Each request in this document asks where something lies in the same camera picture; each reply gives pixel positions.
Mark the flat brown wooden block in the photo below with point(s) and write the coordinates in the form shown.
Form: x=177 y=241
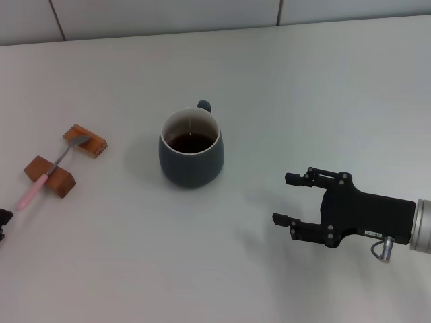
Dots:
x=96 y=144

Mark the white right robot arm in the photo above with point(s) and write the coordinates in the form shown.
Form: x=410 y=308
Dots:
x=422 y=225

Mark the dark grey ceramic mug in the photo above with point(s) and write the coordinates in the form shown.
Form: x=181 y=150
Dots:
x=188 y=171

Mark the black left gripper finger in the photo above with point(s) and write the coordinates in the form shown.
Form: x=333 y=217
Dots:
x=6 y=216

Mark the thick brown wooden block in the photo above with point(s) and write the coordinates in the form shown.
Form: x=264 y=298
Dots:
x=60 y=183

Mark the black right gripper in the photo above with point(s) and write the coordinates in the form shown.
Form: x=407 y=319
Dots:
x=363 y=215

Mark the dark coffee liquid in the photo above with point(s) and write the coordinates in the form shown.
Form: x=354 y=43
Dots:
x=190 y=143

